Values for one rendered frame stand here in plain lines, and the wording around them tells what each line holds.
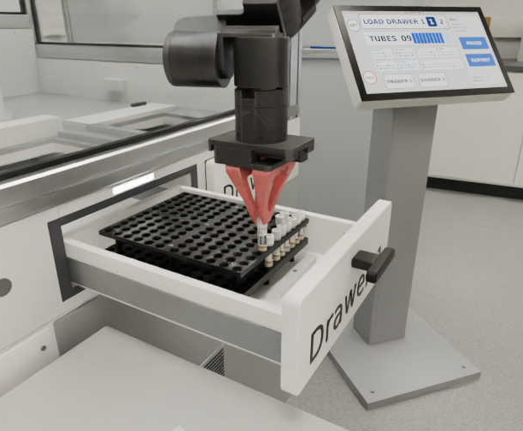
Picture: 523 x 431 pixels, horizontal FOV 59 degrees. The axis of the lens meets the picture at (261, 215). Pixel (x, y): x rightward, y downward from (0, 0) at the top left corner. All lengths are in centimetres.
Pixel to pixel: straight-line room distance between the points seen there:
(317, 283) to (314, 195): 201
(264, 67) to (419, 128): 111
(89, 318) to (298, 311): 37
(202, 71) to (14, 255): 30
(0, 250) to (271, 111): 34
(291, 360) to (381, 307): 132
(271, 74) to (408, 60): 99
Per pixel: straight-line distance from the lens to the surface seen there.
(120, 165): 68
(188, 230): 62
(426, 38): 152
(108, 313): 73
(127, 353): 64
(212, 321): 51
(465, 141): 355
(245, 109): 48
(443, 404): 174
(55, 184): 61
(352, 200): 239
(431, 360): 184
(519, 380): 193
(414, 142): 155
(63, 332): 68
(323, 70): 230
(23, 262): 61
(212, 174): 82
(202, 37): 50
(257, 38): 47
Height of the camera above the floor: 115
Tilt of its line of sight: 23 degrees down
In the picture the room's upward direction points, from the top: straight up
